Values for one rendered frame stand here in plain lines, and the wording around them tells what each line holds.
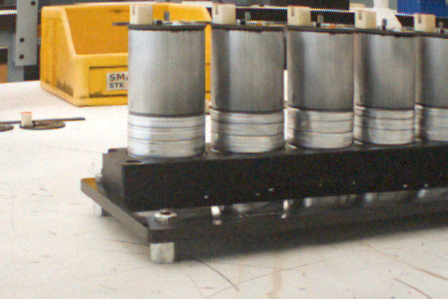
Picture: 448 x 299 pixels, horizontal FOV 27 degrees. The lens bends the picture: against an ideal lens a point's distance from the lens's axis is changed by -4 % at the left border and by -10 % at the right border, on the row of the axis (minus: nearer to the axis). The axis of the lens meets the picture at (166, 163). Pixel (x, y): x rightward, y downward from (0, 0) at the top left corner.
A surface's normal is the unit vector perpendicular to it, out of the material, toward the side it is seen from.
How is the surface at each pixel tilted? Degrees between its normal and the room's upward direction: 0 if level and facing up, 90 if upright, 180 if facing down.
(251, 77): 90
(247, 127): 90
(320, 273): 0
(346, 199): 0
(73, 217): 0
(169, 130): 90
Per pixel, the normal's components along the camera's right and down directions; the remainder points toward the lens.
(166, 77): 0.04, 0.18
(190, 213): 0.00, -0.98
